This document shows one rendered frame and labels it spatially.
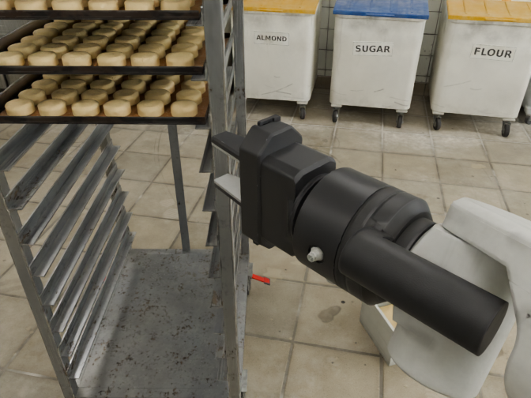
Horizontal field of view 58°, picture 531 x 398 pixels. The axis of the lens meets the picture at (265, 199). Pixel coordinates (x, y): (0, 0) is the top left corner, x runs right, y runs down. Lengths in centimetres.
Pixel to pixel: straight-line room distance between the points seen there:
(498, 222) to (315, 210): 12
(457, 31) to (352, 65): 61
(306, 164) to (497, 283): 16
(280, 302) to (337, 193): 151
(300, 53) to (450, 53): 88
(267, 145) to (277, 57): 275
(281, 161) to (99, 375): 121
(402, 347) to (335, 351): 137
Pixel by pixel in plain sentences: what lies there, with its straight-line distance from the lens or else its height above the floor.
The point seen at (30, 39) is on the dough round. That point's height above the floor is 106.
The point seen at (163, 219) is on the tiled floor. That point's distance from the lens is 230.
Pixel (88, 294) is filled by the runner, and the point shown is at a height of 32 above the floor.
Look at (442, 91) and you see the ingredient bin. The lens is 319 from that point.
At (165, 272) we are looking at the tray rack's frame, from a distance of 178.
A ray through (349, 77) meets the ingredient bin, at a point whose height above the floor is 32.
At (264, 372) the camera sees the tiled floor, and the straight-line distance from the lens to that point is 164.
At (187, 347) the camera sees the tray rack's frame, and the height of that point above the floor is 15.
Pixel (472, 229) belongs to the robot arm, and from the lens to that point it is 31.
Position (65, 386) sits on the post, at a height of 19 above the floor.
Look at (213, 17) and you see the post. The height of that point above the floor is 114.
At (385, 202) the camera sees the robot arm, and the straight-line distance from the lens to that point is 34.
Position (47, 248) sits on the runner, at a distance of 125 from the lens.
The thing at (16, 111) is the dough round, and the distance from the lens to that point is 101.
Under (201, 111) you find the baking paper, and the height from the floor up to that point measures 95.
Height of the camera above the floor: 131
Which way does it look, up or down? 33 degrees down
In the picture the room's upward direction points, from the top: straight up
